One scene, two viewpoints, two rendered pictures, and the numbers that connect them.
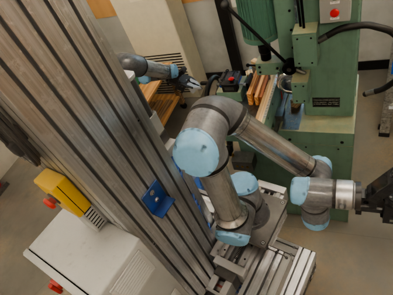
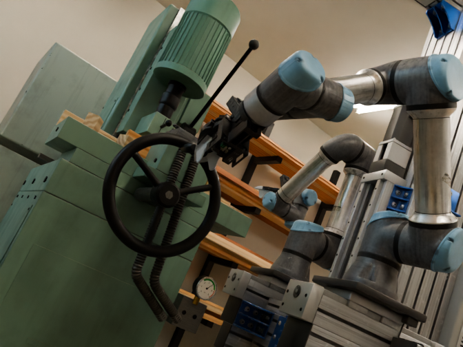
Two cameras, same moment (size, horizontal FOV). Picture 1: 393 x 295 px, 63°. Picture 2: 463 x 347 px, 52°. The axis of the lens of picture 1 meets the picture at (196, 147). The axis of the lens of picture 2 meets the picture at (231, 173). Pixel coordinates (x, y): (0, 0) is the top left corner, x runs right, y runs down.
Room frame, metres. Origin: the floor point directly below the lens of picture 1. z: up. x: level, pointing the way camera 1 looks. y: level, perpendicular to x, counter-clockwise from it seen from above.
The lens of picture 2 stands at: (2.43, 0.37, 0.63)
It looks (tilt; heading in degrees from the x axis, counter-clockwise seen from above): 15 degrees up; 206
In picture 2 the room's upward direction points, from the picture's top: 24 degrees clockwise
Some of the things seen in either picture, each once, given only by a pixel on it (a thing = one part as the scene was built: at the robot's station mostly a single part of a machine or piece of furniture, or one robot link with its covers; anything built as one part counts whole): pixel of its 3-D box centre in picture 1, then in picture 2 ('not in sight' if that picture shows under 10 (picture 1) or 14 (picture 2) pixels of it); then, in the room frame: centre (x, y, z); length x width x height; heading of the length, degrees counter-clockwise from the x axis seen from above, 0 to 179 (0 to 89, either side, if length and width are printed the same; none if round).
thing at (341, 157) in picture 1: (301, 155); (38, 332); (1.23, -0.58, 0.35); 0.58 x 0.45 x 0.71; 52
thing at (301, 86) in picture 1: (301, 86); not in sight; (1.07, -0.54, 1.02); 0.09 x 0.07 x 0.12; 142
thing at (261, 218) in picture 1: (249, 207); (292, 266); (0.71, -0.10, 0.87); 0.15 x 0.15 x 0.10
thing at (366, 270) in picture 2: not in sight; (373, 277); (1.08, 0.23, 0.87); 0.15 x 0.15 x 0.10
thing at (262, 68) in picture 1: (271, 66); (153, 131); (1.29, -0.50, 1.03); 0.14 x 0.07 x 0.09; 52
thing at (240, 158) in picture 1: (244, 161); (181, 310); (1.18, -0.22, 0.58); 0.12 x 0.08 x 0.08; 52
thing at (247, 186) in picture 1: (242, 192); (305, 238); (0.70, -0.09, 0.98); 0.13 x 0.12 x 0.14; 145
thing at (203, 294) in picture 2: (230, 151); (202, 290); (1.23, -0.16, 0.65); 0.06 x 0.04 x 0.08; 142
